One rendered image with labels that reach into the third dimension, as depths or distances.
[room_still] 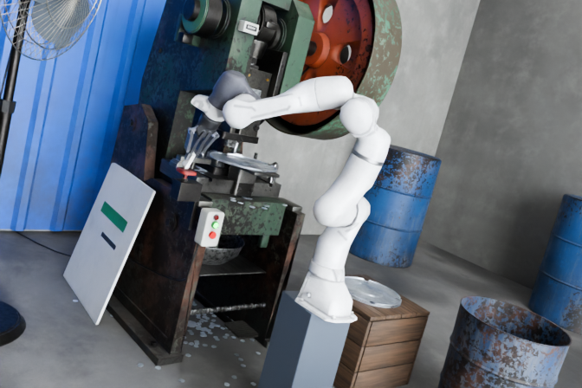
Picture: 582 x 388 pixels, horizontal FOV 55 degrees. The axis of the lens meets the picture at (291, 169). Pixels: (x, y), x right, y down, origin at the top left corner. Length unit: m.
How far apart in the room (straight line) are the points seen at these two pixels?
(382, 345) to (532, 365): 0.56
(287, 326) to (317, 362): 0.15
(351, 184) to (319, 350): 0.56
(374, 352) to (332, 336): 0.47
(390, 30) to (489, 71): 3.17
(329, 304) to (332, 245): 0.19
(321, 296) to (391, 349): 0.68
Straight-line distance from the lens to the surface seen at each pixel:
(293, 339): 1.94
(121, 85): 3.37
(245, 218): 2.31
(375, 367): 2.45
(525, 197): 5.22
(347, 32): 2.57
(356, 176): 1.80
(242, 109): 1.81
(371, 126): 1.76
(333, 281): 1.88
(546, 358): 2.30
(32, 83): 3.24
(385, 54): 2.40
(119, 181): 2.67
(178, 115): 2.50
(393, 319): 2.40
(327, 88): 1.80
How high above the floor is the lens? 1.13
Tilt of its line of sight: 8 degrees down
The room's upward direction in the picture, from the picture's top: 14 degrees clockwise
